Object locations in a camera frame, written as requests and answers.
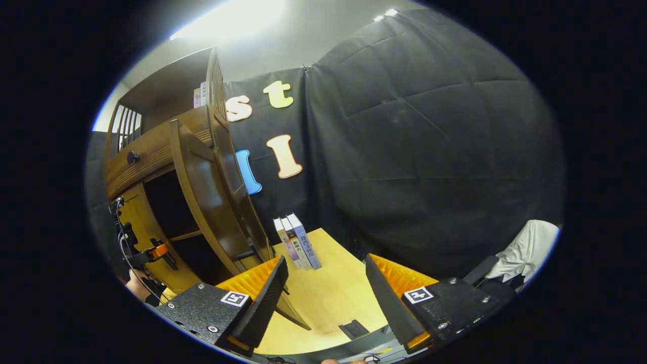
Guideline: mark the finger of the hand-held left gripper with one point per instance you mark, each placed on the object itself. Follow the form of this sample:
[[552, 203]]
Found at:
[[160, 251]]

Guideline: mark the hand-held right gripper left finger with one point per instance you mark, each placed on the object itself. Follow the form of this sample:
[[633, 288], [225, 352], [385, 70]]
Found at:
[[268, 303]]

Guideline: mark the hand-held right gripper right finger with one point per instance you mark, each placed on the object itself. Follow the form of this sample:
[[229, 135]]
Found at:
[[386, 303]]

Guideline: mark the wooden cabinet door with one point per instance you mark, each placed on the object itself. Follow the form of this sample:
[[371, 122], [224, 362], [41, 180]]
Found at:
[[146, 237], [202, 202]]

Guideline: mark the wooden double-door shoe cabinet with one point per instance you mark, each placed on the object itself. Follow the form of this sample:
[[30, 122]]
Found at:
[[167, 86]]

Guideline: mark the wooden inner cabinet shelf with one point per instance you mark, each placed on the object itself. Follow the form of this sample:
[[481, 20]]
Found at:
[[187, 235]]

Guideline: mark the small black block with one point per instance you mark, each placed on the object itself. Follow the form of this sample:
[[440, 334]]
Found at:
[[354, 329]]

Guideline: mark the upright paperback book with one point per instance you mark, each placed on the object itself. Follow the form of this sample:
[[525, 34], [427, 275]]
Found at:
[[307, 242], [294, 245], [284, 240]]

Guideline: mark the white garment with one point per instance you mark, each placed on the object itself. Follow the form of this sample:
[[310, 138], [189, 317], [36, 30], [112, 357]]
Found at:
[[525, 247]]

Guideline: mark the pink-spined shelf book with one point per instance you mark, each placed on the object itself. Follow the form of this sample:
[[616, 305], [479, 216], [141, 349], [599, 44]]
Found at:
[[197, 98]]

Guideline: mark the white-spined shelf book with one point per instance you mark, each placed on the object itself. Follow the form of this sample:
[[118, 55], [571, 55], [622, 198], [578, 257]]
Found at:
[[203, 95]]

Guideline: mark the large ceiling light panel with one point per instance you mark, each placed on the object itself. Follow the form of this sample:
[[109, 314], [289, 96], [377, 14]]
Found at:
[[232, 17]]

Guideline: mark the small ceiling light panel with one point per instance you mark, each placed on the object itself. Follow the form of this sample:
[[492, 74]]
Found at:
[[386, 14]]

